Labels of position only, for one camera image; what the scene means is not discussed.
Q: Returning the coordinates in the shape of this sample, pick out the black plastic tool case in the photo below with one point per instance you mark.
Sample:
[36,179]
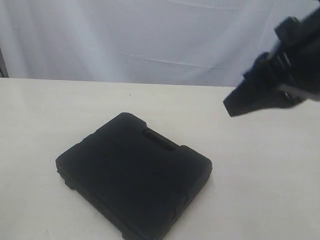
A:
[136,178]

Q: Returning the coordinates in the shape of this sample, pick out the white backdrop curtain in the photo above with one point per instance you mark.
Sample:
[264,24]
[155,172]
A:
[183,42]

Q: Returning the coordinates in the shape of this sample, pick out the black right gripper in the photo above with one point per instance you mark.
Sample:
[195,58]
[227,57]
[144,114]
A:
[284,77]

